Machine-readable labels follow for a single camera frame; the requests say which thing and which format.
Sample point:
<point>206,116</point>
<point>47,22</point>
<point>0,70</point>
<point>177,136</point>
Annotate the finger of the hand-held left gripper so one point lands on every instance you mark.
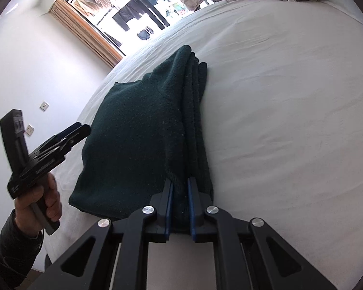
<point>69,130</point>
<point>77,140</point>

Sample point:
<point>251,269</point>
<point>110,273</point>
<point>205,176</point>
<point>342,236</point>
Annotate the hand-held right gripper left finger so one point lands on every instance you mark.
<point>168,211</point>

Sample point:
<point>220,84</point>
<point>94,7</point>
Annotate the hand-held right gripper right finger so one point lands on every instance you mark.
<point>192,211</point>

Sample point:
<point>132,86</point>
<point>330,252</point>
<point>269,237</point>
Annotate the dark green sweater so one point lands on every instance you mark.
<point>133,127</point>

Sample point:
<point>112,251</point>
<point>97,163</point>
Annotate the person's left forearm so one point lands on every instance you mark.
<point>12,253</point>

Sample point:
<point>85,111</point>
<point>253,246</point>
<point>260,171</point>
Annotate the person's left hand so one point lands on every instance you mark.
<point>53,199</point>

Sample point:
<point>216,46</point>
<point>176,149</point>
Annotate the small dark hanging garment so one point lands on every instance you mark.
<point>145,33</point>

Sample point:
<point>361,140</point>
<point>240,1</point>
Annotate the black hanging garment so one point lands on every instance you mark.
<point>127,14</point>

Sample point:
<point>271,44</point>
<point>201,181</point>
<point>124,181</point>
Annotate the white bed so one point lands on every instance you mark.
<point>275,96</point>

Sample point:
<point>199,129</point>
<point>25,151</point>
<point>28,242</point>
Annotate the colourful hanging garment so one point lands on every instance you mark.
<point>175,9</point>

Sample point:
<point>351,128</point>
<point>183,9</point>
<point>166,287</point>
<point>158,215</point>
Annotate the white wall socket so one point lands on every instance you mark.
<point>29,130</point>
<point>44,105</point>

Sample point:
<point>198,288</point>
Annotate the window with wooden frame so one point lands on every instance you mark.
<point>87,28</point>

